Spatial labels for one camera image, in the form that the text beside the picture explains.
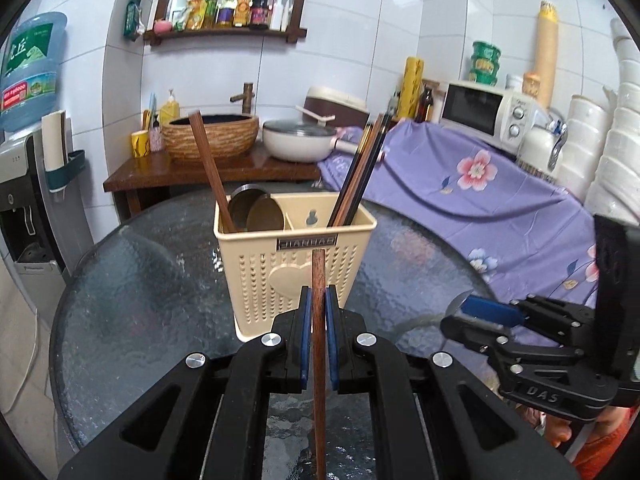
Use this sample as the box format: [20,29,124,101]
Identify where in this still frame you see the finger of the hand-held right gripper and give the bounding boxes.
[461,294,597,349]
[440,314,568,362]

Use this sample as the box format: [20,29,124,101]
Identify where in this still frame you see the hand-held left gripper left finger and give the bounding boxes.
[57,285,313,480]

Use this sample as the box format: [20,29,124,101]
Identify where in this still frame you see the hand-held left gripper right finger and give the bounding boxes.
[325,285,581,480]

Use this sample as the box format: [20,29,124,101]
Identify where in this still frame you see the beige perforated utensil holder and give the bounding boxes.
[214,192,378,343]

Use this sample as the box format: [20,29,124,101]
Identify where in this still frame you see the black chopstick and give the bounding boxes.
[347,112,394,227]
[340,113,389,228]

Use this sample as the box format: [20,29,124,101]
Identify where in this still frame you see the person's right forearm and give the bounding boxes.
[570,404,640,469]

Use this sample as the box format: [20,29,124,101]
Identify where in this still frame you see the person's right hand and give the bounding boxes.
[542,407,586,449]

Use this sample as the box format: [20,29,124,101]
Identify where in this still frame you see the purple floral cloth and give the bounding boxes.
[317,122,601,312]

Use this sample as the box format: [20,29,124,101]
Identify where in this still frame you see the light wooden chopstick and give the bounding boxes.
[327,121,375,228]

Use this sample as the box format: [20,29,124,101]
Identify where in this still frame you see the white kettle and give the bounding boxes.
[517,120,569,177]

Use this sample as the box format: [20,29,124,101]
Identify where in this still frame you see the white pan with lid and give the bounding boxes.
[262,105,389,164]

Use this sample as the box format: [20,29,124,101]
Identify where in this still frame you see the white microwave oven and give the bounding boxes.
[440,80,539,149]

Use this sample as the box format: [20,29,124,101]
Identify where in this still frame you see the stacks of white paper bowls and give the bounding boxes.
[555,17,640,227]

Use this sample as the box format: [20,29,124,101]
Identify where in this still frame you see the wooden counter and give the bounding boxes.
[103,147,322,221]

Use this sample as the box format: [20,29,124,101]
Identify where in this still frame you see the woven pattern wash basin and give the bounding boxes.
[161,112,261,164]

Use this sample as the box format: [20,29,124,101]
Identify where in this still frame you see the brown and white rice cooker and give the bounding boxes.
[306,86,370,129]

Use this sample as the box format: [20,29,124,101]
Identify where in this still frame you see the yellow wrapped roll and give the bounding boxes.
[397,57,426,122]

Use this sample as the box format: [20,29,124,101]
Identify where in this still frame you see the stack of green noodle bowls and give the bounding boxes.
[469,41,503,86]

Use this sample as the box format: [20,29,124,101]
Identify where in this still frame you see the brass faucet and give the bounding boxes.
[230,82,256,115]

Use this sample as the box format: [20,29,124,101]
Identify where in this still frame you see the tall stack of paper cups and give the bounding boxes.
[532,1,560,111]

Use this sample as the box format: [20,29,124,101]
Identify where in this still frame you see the yellow soap bottle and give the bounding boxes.
[159,89,181,126]

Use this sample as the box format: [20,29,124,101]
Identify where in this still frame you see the green paper cup dispenser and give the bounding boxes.
[41,109,87,197]

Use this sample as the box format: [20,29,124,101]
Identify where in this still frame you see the grey water dispenser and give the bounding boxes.
[0,130,72,273]

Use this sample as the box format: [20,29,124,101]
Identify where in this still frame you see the row of condiment bottles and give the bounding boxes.
[172,0,292,32]

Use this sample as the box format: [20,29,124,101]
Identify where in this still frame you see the green hanging packet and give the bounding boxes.
[124,0,146,44]

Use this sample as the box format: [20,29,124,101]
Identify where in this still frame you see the blue water bottle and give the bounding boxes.
[0,11,68,134]

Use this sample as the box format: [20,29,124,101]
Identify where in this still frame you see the wooden framed wall shelf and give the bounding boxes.
[144,0,321,47]

